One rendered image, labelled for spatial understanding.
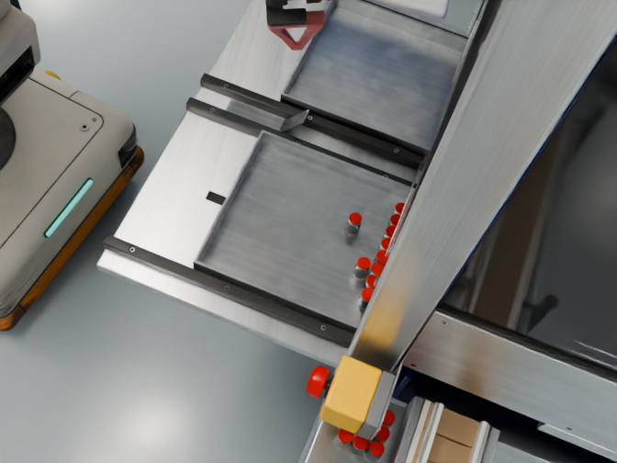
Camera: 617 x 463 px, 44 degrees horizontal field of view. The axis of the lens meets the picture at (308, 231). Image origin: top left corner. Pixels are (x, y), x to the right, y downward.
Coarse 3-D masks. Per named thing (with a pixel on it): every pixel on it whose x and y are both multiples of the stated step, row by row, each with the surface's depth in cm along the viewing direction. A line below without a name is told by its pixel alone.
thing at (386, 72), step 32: (352, 0) 139; (320, 32) 139; (352, 32) 139; (384, 32) 140; (416, 32) 140; (448, 32) 137; (320, 64) 135; (352, 64) 136; (384, 64) 137; (416, 64) 137; (448, 64) 138; (288, 96) 127; (320, 96) 132; (352, 96) 133; (384, 96) 133; (416, 96) 134; (352, 128) 128; (384, 128) 130; (416, 128) 131
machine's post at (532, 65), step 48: (528, 0) 43; (576, 0) 42; (528, 48) 46; (576, 48) 44; (480, 96) 51; (528, 96) 49; (480, 144) 55; (528, 144) 53; (432, 192) 62; (480, 192) 60; (432, 240) 68; (384, 288) 81; (432, 288) 76; (384, 336) 91
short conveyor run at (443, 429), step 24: (408, 408) 107; (432, 408) 104; (408, 432) 102; (432, 432) 98; (456, 432) 103; (480, 432) 99; (408, 456) 101; (432, 456) 101; (456, 456) 101; (480, 456) 98
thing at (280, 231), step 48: (288, 144) 124; (240, 192) 122; (288, 192) 123; (336, 192) 124; (384, 192) 125; (240, 240) 118; (288, 240) 119; (336, 240) 120; (288, 288) 115; (336, 288) 116
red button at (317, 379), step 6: (318, 366) 97; (312, 372) 96; (318, 372) 96; (324, 372) 96; (312, 378) 96; (318, 378) 96; (324, 378) 96; (312, 384) 96; (318, 384) 95; (324, 384) 97; (312, 390) 96; (318, 390) 96; (312, 396) 97; (318, 396) 96
